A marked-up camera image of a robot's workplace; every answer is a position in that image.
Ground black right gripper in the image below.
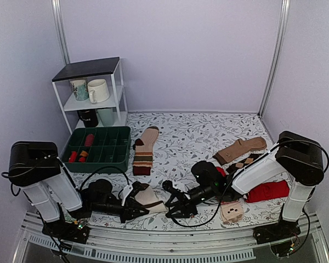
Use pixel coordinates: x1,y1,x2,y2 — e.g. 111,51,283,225
166,183,217,218

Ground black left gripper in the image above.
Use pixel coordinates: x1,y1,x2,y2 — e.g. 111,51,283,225
92,198,149,224

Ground cream brown block sock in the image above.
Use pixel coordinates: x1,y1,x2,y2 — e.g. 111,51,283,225
135,183,168,214

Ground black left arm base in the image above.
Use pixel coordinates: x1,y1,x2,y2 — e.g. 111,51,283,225
42,220,90,244

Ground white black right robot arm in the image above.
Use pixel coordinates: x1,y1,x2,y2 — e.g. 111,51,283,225
162,131,329,239

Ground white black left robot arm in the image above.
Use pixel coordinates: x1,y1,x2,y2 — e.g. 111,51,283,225
7,141,149,238

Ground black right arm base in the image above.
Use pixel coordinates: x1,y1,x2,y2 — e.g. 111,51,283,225
253,220,301,244

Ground floral patterned table mat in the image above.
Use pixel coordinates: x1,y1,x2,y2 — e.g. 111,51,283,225
71,113,284,231

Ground red beige face sock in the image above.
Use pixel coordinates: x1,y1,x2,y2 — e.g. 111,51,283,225
215,166,246,226

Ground striped beige brown sock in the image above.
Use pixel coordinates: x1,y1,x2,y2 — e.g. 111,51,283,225
133,126,160,176

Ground green divided organizer tray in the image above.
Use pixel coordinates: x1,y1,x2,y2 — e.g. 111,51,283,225
60,126,131,174

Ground red rolled sock front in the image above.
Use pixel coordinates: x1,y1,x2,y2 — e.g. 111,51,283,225
68,151,77,163

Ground red rolled sock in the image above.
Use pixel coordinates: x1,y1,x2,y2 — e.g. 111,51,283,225
84,134,95,147
68,151,77,163

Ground tan brown cuff sock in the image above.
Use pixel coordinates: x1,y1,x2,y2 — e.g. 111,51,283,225
213,136,267,165

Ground brown argyle sock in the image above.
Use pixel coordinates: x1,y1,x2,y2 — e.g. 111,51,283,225
225,153,262,175

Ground pale green mug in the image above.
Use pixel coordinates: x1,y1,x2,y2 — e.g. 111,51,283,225
97,108,115,127

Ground black mug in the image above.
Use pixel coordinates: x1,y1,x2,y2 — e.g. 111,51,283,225
77,109,99,128

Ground red folded sock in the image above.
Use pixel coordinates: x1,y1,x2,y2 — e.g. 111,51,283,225
244,180,290,203

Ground cream white mug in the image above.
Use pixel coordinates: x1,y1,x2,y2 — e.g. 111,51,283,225
87,79,110,104

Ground white shelf black top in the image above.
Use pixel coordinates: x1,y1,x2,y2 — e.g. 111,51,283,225
52,57,128,133

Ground teal patterned mug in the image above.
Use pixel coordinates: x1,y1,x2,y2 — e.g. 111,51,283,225
70,78,89,101

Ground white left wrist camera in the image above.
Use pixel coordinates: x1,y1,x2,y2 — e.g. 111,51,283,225
121,182,141,207

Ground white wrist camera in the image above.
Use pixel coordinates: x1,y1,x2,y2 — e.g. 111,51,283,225
162,180,187,197
121,182,141,207

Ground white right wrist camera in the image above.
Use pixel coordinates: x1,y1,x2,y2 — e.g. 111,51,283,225
162,180,187,197

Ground aluminium front rail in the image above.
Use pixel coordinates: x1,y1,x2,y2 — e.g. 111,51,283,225
12,210,329,263

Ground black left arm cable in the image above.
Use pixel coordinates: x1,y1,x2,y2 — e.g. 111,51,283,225
1,156,132,197

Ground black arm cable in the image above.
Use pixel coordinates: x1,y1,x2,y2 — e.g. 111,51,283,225
1,156,132,197
169,138,329,244

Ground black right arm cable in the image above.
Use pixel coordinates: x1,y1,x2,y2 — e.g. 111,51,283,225
169,138,329,244

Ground left aluminium corner post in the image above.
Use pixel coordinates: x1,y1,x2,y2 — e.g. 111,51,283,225
51,0,70,65

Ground aluminium corner post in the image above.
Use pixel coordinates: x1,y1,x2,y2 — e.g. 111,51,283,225
51,0,70,65
258,0,290,119

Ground right aluminium corner post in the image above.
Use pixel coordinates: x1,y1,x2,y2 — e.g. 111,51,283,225
258,0,290,119

